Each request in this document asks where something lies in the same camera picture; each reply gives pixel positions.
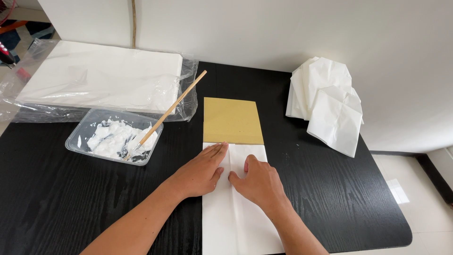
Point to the pile of white paper bags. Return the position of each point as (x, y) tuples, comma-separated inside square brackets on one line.
[(329, 106)]

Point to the clear plastic glue container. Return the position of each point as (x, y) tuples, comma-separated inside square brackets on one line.
[(83, 133)]

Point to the person's left hand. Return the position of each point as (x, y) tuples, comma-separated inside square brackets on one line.
[(196, 175)]

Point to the stack of white paper sheets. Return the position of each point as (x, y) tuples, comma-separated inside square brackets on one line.
[(99, 72)]

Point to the thin wooden stick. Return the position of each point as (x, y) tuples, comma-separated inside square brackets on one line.
[(133, 23)]

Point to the pink fan guard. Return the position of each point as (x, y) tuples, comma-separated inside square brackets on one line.
[(6, 10)]

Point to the yellow-brown cardboard template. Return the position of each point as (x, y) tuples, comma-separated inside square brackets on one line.
[(231, 120)]

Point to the white glue paste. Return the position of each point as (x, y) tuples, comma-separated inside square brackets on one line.
[(109, 138)]

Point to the colourful patterned floor mat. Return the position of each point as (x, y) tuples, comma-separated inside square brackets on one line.
[(33, 33)]

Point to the person's right hand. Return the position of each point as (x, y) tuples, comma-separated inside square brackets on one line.
[(262, 184)]

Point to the red and black tool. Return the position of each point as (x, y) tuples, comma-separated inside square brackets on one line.
[(5, 55)]

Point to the white paper sheet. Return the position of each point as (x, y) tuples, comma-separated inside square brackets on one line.
[(230, 219)]

